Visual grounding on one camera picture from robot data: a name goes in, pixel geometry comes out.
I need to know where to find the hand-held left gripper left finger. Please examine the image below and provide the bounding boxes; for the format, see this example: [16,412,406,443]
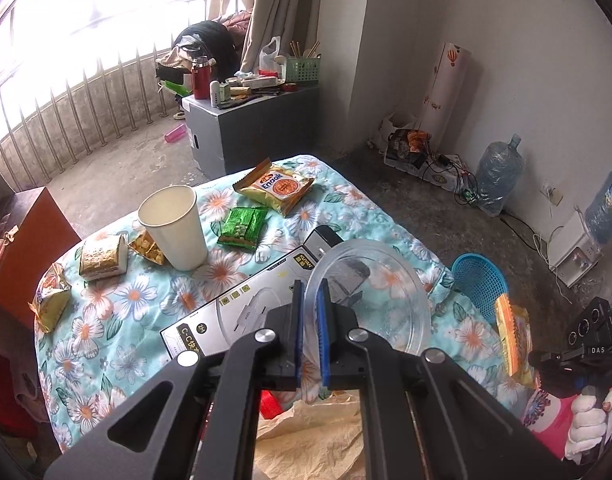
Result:
[43,280,306,480]

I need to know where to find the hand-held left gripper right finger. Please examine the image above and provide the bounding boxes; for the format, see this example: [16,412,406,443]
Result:
[318,279,587,480]

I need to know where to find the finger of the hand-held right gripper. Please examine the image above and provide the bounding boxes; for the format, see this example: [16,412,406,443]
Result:
[528,351,562,371]

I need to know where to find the orange yellow snack packet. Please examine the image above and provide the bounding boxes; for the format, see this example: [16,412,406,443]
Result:
[495,296,537,386]

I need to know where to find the long black silver printed box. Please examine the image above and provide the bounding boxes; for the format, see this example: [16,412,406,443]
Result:
[160,226,372,361]

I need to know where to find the clear plastic container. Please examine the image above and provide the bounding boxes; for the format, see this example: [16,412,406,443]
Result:
[304,238,432,403]

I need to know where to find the blue plastic basket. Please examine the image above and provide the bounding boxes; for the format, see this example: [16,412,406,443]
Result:
[451,253,510,323]

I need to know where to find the person's right hand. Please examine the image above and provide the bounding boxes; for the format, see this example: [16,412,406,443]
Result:
[563,392,612,463]

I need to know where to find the pink patterned clothing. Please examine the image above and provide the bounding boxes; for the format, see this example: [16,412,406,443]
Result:
[521,389,577,456]

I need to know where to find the red plastic item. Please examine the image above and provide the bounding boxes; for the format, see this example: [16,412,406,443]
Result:
[260,390,282,418]

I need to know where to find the white water dispenser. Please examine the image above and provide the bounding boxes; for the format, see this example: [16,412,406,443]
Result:
[548,210,604,288]

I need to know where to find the beige paper bag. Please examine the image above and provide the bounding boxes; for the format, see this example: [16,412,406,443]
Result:
[256,392,367,480]

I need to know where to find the green snack packet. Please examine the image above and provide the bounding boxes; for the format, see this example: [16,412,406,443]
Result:
[217,206,269,252]

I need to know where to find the clear blue water jug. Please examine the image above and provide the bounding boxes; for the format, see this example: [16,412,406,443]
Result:
[475,134,526,217]
[583,170,612,246]

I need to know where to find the orange biscuit packet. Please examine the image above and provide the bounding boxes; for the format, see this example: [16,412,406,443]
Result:
[233,158,316,218]

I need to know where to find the white paper cup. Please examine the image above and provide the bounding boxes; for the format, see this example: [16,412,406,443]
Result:
[137,185,209,271]

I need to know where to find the small yellow cracker packet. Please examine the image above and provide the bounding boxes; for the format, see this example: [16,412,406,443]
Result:
[128,230,166,266]

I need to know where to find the floral blanket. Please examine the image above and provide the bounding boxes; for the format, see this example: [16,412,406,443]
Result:
[33,154,537,456]

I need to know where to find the orange black snack bag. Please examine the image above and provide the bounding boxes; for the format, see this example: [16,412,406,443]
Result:
[388,129,432,170]

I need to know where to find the grey cabinet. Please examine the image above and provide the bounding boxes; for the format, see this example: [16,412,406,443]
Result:
[182,84,321,178]

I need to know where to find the gold snack wrapper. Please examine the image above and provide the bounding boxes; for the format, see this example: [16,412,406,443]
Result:
[79,234,128,281]

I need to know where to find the green plastic basket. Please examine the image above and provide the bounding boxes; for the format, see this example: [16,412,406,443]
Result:
[284,55,321,86]

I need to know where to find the tall white printed box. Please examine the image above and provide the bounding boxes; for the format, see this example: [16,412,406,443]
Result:
[418,41,473,146]

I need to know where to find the red thermos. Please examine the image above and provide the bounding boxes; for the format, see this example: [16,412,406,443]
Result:
[191,56,216,100]

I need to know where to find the white plastic bag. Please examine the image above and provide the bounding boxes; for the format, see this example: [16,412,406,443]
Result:
[258,36,283,73]

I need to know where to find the bundle of wooden chopsticks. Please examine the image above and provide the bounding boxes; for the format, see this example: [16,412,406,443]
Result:
[290,39,321,59]

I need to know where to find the brown wooden box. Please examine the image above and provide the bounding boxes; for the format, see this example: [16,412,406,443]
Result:
[0,186,82,328]

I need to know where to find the metal window railing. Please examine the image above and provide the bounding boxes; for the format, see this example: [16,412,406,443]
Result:
[0,0,209,183]

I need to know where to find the dark red cloth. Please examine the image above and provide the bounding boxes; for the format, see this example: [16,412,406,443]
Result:
[0,350,42,441]

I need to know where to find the beige curtain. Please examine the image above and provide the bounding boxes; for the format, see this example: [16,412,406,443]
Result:
[238,0,319,75]

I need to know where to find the black power cable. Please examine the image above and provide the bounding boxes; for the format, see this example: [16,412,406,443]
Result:
[501,210,552,263]

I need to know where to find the tangle of cables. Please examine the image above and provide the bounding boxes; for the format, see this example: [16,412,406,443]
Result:
[421,152,482,207]

